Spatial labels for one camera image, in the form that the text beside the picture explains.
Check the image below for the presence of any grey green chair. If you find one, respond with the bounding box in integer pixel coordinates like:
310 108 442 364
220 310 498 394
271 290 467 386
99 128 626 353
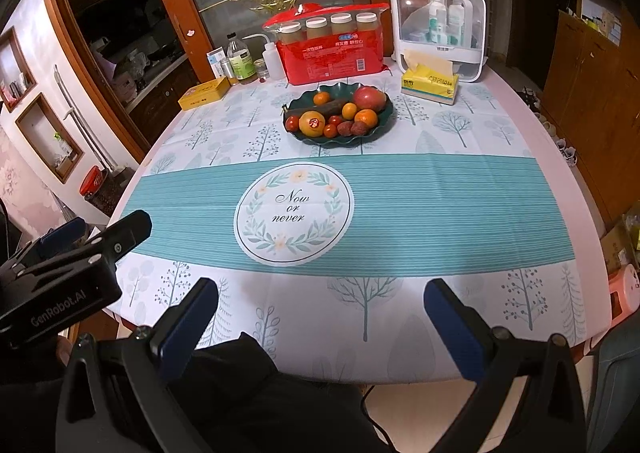
585 323 640 453

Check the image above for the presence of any white squeeze bottle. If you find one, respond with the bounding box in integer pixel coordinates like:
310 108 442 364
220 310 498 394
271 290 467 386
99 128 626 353
240 33 285 80

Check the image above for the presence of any red yellow apple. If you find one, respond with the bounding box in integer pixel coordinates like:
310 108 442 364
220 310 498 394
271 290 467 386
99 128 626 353
352 86 388 113

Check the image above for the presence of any teal printed tablecloth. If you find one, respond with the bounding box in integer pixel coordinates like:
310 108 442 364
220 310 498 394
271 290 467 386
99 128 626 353
107 68 613 384

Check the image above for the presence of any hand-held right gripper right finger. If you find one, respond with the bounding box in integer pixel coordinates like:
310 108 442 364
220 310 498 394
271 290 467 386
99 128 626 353
424 278 587 453

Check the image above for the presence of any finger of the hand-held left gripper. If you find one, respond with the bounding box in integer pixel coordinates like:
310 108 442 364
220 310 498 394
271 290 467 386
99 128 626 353
35 216 89 259
82 210 153 265

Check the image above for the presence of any wooden cabinet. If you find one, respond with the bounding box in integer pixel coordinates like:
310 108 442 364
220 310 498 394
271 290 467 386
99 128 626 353
542 8 640 229

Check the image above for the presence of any person's dark clothing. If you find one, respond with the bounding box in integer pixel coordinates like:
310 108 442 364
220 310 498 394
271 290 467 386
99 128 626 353
0 333 391 453

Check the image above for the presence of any black floor cable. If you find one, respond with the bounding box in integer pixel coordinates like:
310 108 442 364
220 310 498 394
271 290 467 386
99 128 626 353
359 380 398 453

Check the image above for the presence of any cardboard box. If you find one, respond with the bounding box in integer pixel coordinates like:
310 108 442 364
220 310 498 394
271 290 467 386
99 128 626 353
599 203 640 276

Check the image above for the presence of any glass bottle with green label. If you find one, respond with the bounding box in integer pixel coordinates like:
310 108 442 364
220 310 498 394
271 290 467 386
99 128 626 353
226 33 255 84

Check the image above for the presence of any small white carton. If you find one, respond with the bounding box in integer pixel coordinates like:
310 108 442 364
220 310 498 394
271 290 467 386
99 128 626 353
207 47 228 79

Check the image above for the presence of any dark overripe banana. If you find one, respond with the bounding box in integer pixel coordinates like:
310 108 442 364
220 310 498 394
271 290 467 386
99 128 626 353
287 100 353 120

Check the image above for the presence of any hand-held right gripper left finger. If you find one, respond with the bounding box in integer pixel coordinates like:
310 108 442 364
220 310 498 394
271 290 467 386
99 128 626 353
55 277 219 453

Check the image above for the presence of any yellow orange with red sticker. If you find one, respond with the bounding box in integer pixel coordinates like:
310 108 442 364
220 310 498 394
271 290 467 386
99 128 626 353
299 112 327 137

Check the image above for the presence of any red plastic package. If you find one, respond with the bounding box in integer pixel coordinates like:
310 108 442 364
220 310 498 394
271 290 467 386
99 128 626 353
263 2 391 85

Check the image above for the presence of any dark green wavy plate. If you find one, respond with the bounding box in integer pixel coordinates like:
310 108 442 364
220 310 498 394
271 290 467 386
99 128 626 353
282 82 396 149

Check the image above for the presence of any white storage box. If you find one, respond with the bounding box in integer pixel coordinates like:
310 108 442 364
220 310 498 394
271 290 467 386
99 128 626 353
390 0 488 84

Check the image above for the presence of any pink plastic stool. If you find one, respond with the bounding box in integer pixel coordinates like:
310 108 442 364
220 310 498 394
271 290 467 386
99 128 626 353
607 263 640 329

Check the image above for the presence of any flat yellow box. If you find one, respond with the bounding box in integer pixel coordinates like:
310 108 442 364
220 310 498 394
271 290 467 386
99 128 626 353
178 76 232 111

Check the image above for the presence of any yellow tissue box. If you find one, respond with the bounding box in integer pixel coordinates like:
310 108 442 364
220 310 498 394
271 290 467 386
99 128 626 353
401 56 460 106

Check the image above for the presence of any red bucket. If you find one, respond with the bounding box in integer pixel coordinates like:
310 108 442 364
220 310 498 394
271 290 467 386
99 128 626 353
80 166 108 196

